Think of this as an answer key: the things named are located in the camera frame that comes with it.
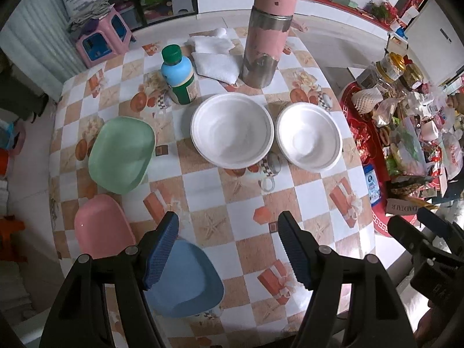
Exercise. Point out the grey crumpled cloth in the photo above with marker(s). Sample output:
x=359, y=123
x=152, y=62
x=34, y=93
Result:
x=90, y=16

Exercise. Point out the pile of snack packets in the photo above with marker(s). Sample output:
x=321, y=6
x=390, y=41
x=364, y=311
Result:
x=409, y=145

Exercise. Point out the dark cloth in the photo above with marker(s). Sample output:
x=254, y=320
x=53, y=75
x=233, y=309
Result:
x=18, y=90

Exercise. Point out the white refrigerator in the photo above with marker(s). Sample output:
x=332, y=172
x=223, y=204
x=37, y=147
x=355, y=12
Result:
x=440, y=40

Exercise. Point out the large white foam bowl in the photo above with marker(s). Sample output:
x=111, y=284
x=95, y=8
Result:
x=232, y=130

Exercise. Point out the white folded towel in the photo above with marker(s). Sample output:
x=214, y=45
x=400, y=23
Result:
x=217, y=67
x=212, y=45

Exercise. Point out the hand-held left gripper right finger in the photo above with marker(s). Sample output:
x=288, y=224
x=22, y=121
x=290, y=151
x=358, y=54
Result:
x=295, y=252

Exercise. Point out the small white foam bowl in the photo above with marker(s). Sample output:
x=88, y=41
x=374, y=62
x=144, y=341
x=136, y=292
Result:
x=308, y=136

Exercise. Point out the pink worn thermos flask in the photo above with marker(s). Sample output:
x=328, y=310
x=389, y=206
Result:
x=268, y=36

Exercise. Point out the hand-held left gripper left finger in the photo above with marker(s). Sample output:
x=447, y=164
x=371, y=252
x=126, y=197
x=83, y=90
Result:
x=162, y=250

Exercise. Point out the white net wrapped fruit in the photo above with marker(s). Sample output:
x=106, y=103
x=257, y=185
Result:
x=368, y=102

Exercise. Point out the orange plastic stool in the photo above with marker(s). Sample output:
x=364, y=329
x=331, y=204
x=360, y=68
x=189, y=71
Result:
x=11, y=235

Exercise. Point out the glass jar with gold lid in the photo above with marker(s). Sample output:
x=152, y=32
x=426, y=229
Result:
x=389, y=66

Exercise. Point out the pink plastic stool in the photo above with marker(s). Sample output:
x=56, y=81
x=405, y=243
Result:
x=105, y=40

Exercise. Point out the white toilet paper roll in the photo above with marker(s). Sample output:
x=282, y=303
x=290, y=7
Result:
x=430, y=130

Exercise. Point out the brown printed box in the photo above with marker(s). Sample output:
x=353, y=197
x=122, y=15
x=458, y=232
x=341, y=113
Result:
x=402, y=207

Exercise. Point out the white ribbed panel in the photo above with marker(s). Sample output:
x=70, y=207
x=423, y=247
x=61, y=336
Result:
x=40, y=47

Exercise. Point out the blue and white packet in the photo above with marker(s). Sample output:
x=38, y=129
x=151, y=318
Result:
x=372, y=185

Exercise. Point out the green capped drink bottle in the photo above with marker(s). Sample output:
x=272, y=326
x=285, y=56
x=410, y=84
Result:
x=179, y=76

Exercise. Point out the red tray of snacks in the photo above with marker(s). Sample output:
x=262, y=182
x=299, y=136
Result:
x=353, y=130

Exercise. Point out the blue plastic plate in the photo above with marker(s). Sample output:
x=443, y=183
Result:
x=186, y=282

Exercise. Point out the checkered printed tablecloth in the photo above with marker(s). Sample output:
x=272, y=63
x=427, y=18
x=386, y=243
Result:
x=232, y=210

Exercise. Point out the green plastic plate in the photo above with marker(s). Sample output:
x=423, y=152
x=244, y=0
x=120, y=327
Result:
x=121, y=154

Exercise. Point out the white counter with red top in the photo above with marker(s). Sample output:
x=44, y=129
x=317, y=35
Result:
x=326, y=11

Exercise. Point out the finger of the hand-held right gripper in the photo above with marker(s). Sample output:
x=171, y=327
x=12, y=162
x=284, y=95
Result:
x=435, y=219
x=402, y=232

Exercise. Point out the pink plastic plate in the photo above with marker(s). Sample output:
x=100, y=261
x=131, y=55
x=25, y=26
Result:
x=101, y=224

